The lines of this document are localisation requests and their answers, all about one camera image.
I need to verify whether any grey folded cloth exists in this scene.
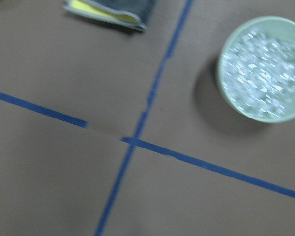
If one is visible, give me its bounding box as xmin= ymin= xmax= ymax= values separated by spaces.
xmin=63 ymin=0 xmax=156 ymax=31

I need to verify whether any green bowl of ice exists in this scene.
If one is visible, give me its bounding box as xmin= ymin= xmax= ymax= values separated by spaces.
xmin=216 ymin=16 xmax=295 ymax=123

